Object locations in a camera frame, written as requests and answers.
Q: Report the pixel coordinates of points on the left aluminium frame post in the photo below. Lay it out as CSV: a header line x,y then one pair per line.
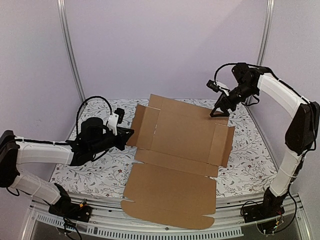
x,y
62,12

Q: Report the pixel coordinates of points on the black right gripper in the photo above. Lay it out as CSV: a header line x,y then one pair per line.
x,y
225,101

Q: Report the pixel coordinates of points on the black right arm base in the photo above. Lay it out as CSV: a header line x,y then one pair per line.
x,y
262,212

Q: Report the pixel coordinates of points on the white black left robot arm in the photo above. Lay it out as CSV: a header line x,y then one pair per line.
x,y
15,152

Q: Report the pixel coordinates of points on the floral white table mat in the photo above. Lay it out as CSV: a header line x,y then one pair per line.
x,y
249,168

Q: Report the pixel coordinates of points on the brown cardboard box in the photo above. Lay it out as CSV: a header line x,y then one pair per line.
x,y
179,149

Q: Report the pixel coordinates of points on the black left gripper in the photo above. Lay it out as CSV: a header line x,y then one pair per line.
x,y
125,138

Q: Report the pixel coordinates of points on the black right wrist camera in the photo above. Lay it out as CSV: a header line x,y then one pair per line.
x,y
217,86

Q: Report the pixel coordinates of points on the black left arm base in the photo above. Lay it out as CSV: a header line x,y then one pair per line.
x,y
73,211

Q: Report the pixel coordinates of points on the aluminium front rail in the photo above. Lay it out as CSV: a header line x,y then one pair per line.
x,y
109,222

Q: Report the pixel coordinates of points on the aluminium frame post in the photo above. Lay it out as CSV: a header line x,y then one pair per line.
x,y
266,31
62,12

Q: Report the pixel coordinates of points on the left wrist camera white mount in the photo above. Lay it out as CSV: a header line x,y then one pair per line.
x,y
114,119

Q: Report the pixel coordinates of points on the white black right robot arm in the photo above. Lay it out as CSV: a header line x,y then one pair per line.
x,y
301,135

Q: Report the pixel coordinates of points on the right aluminium frame post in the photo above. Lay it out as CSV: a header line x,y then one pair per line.
x,y
266,31

